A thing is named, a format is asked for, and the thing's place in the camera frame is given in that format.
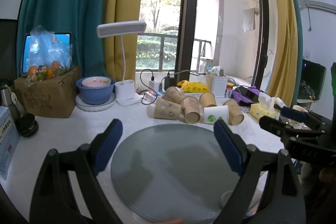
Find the yellow curtain right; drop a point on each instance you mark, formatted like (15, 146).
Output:
(284, 72)

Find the yellow curtain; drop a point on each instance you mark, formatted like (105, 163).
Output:
(284, 72)
(120, 11)

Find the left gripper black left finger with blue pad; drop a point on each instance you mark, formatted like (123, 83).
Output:
(53, 199)

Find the brown paper cup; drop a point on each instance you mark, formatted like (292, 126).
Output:
(166, 110)
(174, 95)
(191, 110)
(207, 99)
(236, 116)

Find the white power charger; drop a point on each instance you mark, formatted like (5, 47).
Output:
(153, 85)

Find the yellow tissue box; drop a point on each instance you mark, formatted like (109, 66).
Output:
(264, 107)

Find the yellow curtain left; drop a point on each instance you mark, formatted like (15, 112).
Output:
(120, 11)

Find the teal curtain left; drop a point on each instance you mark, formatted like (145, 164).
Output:
(78, 17)

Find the purple cloth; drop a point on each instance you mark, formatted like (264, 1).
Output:
(246, 96)

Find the tablet with blue screen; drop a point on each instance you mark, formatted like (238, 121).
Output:
(26, 53)

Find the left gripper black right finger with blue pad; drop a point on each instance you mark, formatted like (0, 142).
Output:
(282, 200)

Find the bag of fruit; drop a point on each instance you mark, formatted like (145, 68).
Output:
(42, 76)

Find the black window frame post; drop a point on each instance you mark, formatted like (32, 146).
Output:
(186, 34)

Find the pink inner bowl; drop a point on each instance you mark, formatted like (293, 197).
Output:
(96, 82)

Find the white mesh basket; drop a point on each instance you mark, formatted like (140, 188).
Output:
(217, 85)

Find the white desk lamp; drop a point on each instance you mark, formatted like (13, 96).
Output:
(125, 89)

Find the white plate under bowl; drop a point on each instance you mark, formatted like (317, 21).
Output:
(95, 108)

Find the round grey glass turntable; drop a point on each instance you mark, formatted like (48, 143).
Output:
(171, 171)

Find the blue plastic bowl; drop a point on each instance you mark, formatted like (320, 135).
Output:
(95, 96)

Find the black monitor right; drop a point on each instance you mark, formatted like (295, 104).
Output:
(312, 80)

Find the brown cardboard box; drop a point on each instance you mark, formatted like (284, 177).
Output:
(54, 98)

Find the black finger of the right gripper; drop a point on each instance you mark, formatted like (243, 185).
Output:
(276, 127)
(299, 115)

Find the blue white medicine box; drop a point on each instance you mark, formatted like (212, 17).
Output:
(9, 138)

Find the white paper cup green logo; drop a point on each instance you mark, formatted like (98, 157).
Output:
(212, 114)

